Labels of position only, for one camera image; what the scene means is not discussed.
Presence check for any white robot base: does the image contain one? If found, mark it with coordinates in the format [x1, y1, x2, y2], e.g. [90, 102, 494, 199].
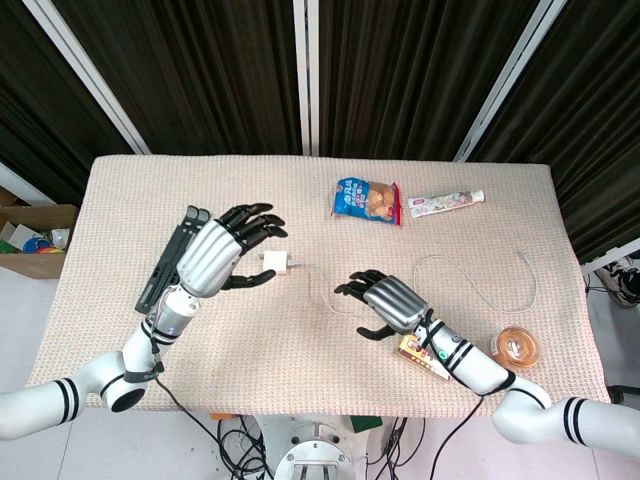
[252, 415, 386, 480]

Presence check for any cardboard box with clutter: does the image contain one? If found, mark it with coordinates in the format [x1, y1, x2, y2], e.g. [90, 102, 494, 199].
[0, 185, 79, 280]

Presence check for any blue snack bag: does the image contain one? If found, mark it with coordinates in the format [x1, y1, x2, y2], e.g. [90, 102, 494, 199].
[329, 177, 404, 229]

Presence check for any white cable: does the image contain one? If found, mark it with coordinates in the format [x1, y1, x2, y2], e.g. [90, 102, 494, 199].
[293, 252, 539, 316]

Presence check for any white toothpaste tube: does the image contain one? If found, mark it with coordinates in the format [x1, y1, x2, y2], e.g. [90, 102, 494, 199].
[407, 188, 486, 219]

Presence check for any orange round plastic container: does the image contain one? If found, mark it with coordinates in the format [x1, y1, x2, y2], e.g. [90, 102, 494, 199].
[488, 325, 544, 370]

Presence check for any white charger adapter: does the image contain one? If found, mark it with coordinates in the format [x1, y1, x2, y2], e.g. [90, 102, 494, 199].
[258, 251, 296, 276]

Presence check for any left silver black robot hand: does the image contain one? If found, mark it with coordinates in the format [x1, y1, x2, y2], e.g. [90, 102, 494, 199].
[176, 202, 290, 299]

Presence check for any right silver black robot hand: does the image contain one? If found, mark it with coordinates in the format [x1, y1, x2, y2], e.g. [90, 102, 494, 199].
[333, 269, 432, 340]

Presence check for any black cable bundle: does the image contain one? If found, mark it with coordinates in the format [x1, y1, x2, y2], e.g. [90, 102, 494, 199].
[154, 374, 276, 480]

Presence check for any black folding stand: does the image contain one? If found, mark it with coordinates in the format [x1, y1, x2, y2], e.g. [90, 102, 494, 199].
[134, 204, 213, 317]

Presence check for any beige woven table cloth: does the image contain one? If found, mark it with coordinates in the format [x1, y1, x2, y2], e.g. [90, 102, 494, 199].
[25, 154, 612, 417]

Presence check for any green block under table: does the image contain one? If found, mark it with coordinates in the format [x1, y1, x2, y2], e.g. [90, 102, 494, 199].
[349, 416, 384, 434]

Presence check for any yellow red small box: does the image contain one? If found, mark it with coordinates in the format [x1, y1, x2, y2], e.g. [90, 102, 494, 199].
[396, 333, 452, 382]

